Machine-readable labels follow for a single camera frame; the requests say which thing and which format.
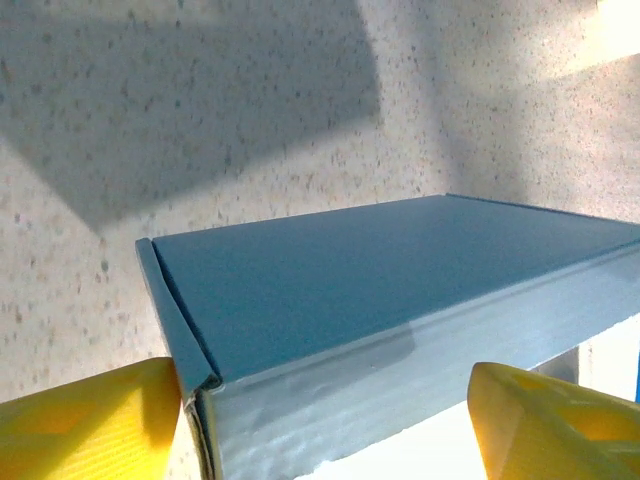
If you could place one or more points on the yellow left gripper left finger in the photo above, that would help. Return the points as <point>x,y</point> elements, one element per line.
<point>85,430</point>

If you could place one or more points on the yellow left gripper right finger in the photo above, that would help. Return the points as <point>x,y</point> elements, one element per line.
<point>560,435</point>

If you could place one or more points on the white cardboard paper box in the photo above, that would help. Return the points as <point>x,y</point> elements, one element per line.
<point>375,280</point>

